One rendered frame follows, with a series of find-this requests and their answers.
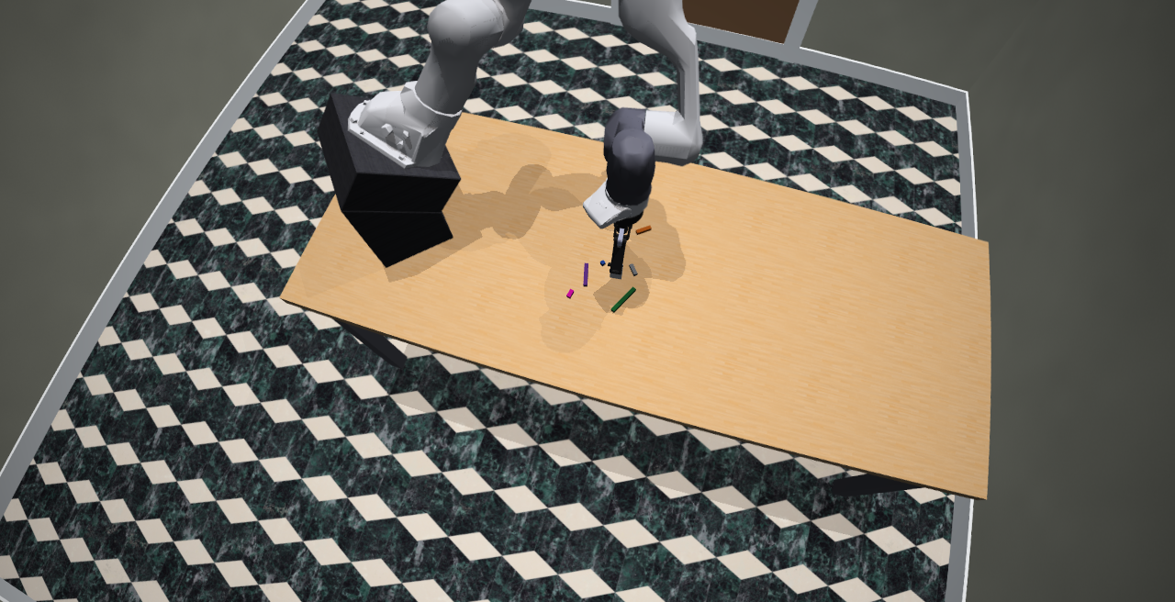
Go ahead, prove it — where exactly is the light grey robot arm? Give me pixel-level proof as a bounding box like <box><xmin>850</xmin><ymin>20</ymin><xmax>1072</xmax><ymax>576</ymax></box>
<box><xmin>348</xmin><ymin>0</ymin><xmax>703</xmax><ymax>229</ymax></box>

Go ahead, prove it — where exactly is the green rod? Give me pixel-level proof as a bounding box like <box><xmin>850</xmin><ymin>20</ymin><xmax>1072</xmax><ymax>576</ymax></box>
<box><xmin>611</xmin><ymin>287</ymin><xmax>636</xmax><ymax>313</ymax></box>

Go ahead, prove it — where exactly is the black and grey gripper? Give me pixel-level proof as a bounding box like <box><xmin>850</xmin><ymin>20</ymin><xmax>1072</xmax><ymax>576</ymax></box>
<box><xmin>607</xmin><ymin>212</ymin><xmax>643</xmax><ymax>279</ymax></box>

